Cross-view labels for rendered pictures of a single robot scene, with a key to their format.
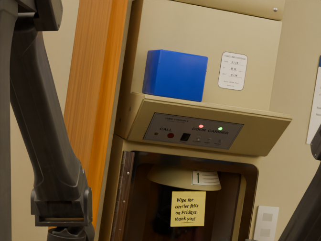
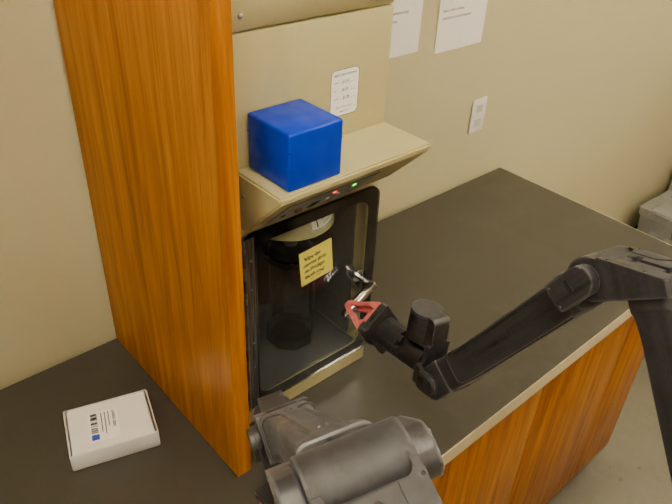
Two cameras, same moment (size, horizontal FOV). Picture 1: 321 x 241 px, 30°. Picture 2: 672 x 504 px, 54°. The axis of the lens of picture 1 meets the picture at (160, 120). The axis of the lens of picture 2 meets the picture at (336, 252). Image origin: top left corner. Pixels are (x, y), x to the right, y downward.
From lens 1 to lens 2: 67 cm
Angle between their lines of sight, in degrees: 40
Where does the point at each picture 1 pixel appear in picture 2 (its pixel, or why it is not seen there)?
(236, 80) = (349, 101)
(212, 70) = (322, 100)
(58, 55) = (38, 64)
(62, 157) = not seen: hidden behind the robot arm
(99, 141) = (232, 268)
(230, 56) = (340, 74)
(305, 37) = not seen: outside the picture
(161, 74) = (293, 166)
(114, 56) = (231, 164)
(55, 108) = not seen: hidden behind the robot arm
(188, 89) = (325, 167)
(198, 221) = (327, 267)
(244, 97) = (358, 117)
